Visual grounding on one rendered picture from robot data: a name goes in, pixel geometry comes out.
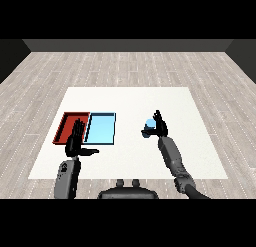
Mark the dark grey robot body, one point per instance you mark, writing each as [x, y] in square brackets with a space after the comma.
[128, 191]

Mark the red shallow open box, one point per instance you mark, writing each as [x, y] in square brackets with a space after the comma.
[68, 127]

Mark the small blue can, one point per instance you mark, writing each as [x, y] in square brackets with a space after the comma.
[150, 124]

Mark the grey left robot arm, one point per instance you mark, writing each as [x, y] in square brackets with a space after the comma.
[67, 179]

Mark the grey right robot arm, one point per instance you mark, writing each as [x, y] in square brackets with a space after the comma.
[176, 167]

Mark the light blue shallow open box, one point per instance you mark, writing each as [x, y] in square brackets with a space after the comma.
[100, 128]

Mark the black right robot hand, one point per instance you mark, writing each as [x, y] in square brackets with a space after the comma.
[161, 127]

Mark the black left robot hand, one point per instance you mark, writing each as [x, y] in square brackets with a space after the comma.
[74, 145]

